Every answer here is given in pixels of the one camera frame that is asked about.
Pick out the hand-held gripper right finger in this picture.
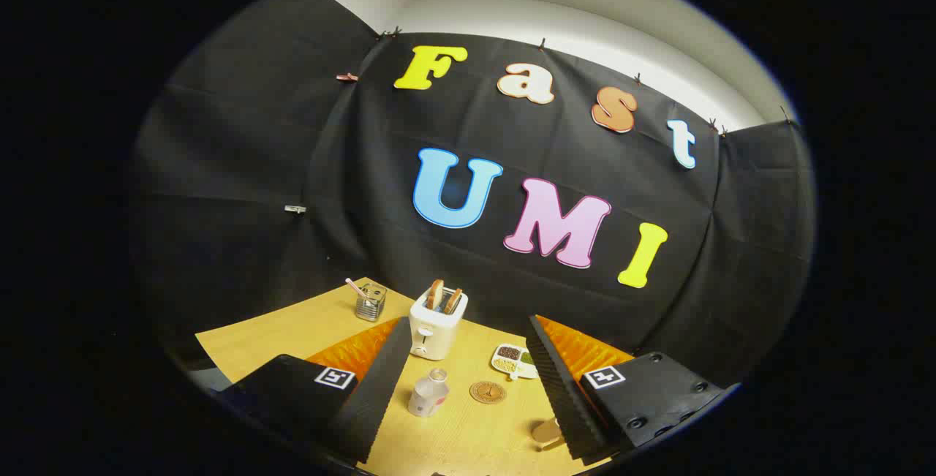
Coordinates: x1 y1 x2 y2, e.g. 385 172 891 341
526 314 741 462

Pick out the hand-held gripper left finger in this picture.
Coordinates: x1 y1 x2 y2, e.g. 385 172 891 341
212 315 414 466

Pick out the beige cup with handle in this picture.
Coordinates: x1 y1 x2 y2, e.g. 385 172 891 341
532 419 564 451

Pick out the clear plastic juice bottle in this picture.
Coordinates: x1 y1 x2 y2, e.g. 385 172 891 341
407 368 450 418

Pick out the round wooden coaster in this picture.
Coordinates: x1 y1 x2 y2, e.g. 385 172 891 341
469 381 507 405

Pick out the white divided snack dish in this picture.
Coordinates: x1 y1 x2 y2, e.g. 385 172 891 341
491 344 540 380

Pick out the cream white toaster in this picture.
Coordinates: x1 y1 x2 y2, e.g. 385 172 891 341
409 287 469 361

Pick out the wooden table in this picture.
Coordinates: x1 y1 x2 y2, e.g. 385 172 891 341
195 276 637 476

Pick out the wire mesh holder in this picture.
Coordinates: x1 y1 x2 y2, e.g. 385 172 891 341
355 282 387 322

